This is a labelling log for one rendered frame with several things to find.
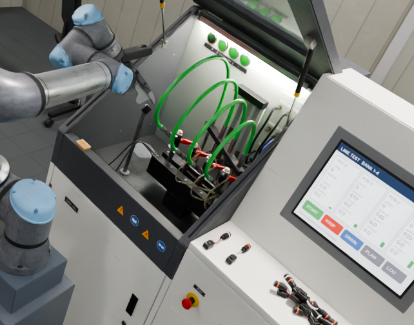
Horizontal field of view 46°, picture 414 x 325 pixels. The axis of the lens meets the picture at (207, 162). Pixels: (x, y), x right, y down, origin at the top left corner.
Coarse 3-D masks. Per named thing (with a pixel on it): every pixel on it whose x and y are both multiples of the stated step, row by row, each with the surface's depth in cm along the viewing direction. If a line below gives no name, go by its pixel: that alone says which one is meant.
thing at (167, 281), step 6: (48, 174) 193; (48, 180) 194; (168, 282) 163; (162, 288) 166; (162, 294) 167; (156, 300) 170; (162, 300) 168; (156, 306) 170; (150, 312) 173; (156, 312) 171; (150, 318) 174; (144, 324) 177; (150, 324) 175
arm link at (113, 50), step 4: (116, 40) 137; (112, 44) 135; (116, 44) 137; (120, 44) 139; (108, 48) 135; (112, 48) 135; (116, 48) 137; (120, 48) 138; (104, 52) 136; (108, 52) 136; (112, 52) 137; (116, 52) 137; (108, 56) 137; (112, 56) 137; (116, 56) 138
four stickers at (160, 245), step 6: (120, 204) 170; (120, 210) 170; (132, 216) 167; (132, 222) 168; (138, 222) 166; (144, 228) 164; (144, 234) 165; (150, 234) 163; (156, 246) 163; (162, 246) 161; (162, 252) 162
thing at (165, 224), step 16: (64, 144) 182; (64, 160) 184; (80, 160) 178; (96, 160) 175; (80, 176) 180; (96, 176) 174; (112, 176) 170; (96, 192) 177; (112, 192) 171; (128, 192) 166; (112, 208) 173; (128, 208) 167; (144, 208) 163; (128, 224) 169; (144, 224) 164; (160, 224) 159; (144, 240) 166; (176, 240) 156; (160, 256) 163
